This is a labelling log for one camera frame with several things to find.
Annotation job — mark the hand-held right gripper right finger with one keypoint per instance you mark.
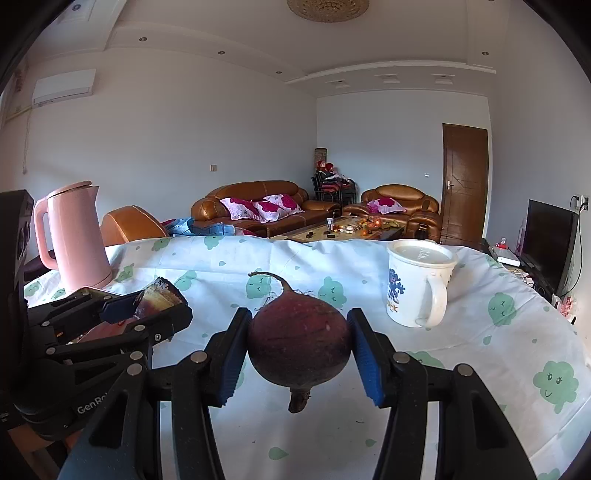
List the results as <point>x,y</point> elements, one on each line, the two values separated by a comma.
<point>367,360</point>

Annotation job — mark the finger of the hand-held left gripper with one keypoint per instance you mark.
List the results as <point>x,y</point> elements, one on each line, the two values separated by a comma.
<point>157,327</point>
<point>83,307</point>

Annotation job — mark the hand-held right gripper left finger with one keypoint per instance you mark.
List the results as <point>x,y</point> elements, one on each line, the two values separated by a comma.
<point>233,360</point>

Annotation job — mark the dark brown root chunk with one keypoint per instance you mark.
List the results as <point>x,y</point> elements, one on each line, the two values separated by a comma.
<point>159,295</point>

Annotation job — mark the purple beetroot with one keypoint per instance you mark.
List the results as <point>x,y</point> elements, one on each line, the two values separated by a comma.
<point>300,346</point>

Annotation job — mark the dark purple stool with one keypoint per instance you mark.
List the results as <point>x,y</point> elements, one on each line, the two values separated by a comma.
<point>34,270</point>

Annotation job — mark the pink electric kettle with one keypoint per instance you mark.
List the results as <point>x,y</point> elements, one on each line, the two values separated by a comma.
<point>76,240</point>

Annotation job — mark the white mug with blue print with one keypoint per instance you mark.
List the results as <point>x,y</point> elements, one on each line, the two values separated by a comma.
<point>406,295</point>

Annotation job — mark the white tablecloth green cloud print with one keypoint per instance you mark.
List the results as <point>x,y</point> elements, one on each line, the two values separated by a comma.
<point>461,350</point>

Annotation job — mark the orange-brown leather chair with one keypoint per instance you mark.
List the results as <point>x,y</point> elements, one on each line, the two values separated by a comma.
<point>129,221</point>

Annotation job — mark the blue jeans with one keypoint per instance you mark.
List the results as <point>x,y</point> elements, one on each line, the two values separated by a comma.
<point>180,226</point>

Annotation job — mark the assorted snacks pile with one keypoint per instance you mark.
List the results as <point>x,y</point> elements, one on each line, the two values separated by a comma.
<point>369,224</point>

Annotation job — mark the wooden coffee table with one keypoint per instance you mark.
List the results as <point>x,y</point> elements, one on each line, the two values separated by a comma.
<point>300,235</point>

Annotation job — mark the pink floral pillow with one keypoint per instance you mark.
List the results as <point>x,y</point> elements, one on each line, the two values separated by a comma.
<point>388,205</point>
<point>277,205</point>
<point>240,208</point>

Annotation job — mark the brown leather sofa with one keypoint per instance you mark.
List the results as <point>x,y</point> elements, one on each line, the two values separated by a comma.
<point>254,189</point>

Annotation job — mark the white set-top box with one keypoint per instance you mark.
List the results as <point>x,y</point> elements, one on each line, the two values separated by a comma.
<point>505,256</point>

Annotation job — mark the brown leather armchair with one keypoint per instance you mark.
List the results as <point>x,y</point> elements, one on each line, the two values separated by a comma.
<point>401,190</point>

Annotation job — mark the stacked dark chairs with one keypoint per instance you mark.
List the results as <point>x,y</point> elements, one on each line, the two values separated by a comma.
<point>332,184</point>

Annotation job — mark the tall patterned cylinder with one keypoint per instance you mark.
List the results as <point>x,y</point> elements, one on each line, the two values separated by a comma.
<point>321,157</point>

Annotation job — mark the black television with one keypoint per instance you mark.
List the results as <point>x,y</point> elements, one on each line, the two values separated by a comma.
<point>545,244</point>

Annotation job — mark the white air conditioner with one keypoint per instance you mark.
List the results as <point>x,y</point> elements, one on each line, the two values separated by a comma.
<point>62,87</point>

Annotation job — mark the beaded ceiling lamp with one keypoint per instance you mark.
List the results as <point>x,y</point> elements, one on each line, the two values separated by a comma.
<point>328,8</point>

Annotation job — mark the wall socket with plug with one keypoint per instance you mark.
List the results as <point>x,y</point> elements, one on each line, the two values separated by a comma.
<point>579,202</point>

